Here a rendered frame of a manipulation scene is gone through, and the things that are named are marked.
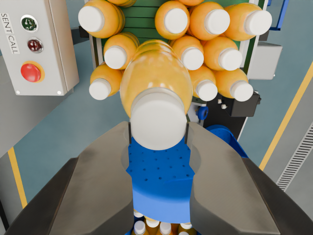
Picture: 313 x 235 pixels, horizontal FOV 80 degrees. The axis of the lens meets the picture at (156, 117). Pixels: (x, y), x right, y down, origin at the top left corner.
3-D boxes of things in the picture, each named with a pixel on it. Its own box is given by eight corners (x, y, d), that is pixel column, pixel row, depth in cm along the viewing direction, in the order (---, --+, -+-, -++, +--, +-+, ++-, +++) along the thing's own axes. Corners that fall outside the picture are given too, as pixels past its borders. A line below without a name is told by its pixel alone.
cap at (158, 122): (129, 129, 15) (126, 142, 14) (136, 84, 14) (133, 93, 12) (176, 136, 16) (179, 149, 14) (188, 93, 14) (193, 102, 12)
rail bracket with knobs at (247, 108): (213, 103, 63) (223, 117, 54) (216, 82, 60) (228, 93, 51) (242, 103, 63) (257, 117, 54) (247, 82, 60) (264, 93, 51)
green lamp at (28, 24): (25, 31, 34) (21, 31, 33) (22, 17, 33) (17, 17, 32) (38, 31, 34) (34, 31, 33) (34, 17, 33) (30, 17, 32)
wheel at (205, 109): (196, 120, 57) (202, 123, 56) (198, 107, 55) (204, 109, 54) (202, 115, 61) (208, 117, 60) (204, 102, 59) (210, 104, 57)
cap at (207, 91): (199, 100, 42) (200, 102, 40) (193, 84, 40) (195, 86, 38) (216, 93, 41) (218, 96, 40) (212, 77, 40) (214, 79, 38)
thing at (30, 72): (26, 80, 38) (23, 82, 37) (21, 62, 36) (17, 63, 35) (44, 80, 38) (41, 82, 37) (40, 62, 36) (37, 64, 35)
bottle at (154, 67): (130, 79, 32) (108, 144, 16) (136, 35, 29) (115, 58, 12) (170, 86, 33) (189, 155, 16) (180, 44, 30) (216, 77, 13)
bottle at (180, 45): (190, 30, 52) (207, 35, 36) (193, 56, 55) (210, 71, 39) (165, 36, 53) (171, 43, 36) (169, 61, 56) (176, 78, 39)
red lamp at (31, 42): (31, 51, 35) (27, 52, 34) (27, 38, 34) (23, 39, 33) (43, 51, 35) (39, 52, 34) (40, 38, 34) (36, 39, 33)
